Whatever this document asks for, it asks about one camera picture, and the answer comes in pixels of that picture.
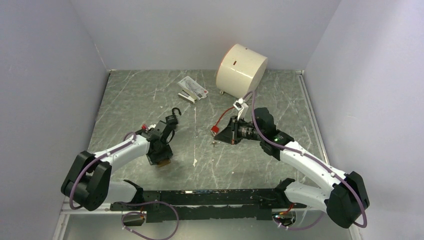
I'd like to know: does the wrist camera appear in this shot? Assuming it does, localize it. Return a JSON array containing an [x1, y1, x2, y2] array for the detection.
[[141, 124, 156, 133], [233, 98, 249, 121]]

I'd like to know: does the black table edge rail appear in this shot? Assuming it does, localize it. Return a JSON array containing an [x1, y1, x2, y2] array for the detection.
[[110, 188, 291, 223]]

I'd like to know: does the black Kaijing padlock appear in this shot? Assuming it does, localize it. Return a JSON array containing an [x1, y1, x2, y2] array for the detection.
[[165, 107, 182, 144]]

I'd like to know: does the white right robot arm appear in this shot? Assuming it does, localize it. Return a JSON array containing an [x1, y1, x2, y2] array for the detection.
[[211, 107, 370, 229]]

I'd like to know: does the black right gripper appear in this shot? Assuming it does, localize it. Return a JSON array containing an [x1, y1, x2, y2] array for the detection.
[[215, 115, 264, 145]]

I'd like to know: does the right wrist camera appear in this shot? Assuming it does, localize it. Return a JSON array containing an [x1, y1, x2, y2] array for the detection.
[[233, 98, 249, 121]]

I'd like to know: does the cream cylindrical container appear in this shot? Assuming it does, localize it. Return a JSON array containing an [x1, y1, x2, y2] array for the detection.
[[215, 44, 269, 98]]

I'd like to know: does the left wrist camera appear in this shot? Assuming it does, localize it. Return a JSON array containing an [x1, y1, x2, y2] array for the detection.
[[141, 124, 156, 133]]

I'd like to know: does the brass padlock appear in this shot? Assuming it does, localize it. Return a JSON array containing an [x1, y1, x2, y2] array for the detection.
[[156, 159, 171, 168]]

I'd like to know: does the clear plastic bag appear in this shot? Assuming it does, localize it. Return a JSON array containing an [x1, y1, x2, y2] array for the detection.
[[177, 76, 209, 105]]

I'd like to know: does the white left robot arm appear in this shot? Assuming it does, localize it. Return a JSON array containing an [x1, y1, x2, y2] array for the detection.
[[60, 121, 177, 211]]

